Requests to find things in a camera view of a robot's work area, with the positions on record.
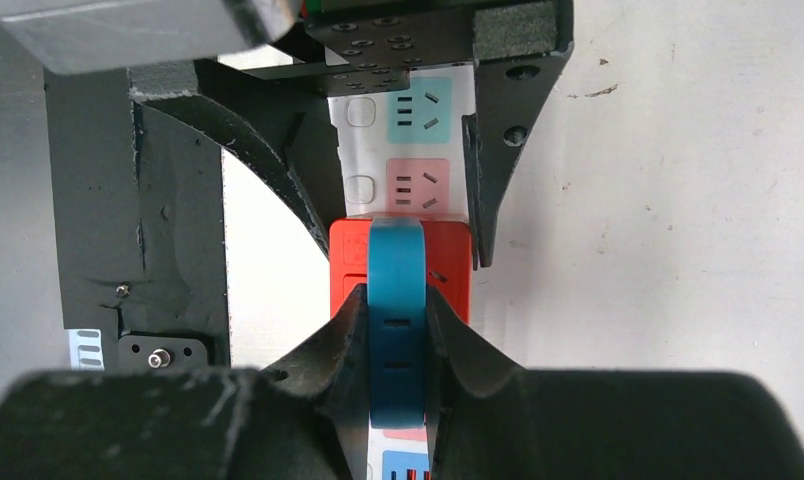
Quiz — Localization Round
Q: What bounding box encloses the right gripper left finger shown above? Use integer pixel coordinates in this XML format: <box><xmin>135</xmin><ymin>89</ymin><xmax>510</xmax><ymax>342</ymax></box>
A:
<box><xmin>0</xmin><ymin>286</ymin><xmax>369</xmax><ymax>479</ymax></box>

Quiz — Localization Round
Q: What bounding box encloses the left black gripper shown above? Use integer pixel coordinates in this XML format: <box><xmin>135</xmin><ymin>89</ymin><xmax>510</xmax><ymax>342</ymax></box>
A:
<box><xmin>128</xmin><ymin>1</ymin><xmax>574</xmax><ymax>268</ymax></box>

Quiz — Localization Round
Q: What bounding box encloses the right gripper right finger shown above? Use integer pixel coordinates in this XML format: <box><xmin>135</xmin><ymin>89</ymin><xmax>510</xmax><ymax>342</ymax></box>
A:
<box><xmin>426</xmin><ymin>288</ymin><xmax>804</xmax><ymax>479</ymax></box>

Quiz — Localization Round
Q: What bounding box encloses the white multicolour power strip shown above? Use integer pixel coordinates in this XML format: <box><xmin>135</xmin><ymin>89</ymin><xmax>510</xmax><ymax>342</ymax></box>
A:
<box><xmin>327</xmin><ymin>62</ymin><xmax>479</xmax><ymax>480</ymax></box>

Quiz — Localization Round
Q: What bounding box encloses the red cube socket adapter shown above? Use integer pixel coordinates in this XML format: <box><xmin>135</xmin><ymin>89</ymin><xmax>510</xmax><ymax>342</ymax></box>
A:
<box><xmin>329</xmin><ymin>217</ymin><xmax>473</xmax><ymax>324</ymax></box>

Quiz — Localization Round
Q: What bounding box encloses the blue folding plug adapter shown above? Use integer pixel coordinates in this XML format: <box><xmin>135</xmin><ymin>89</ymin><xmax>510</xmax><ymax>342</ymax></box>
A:
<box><xmin>366</xmin><ymin>217</ymin><xmax>429</xmax><ymax>430</ymax></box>

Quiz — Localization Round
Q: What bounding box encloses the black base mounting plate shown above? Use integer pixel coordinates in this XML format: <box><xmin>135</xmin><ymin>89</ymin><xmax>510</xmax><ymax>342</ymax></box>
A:
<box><xmin>44</xmin><ymin>70</ymin><xmax>231</xmax><ymax>371</ymax></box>

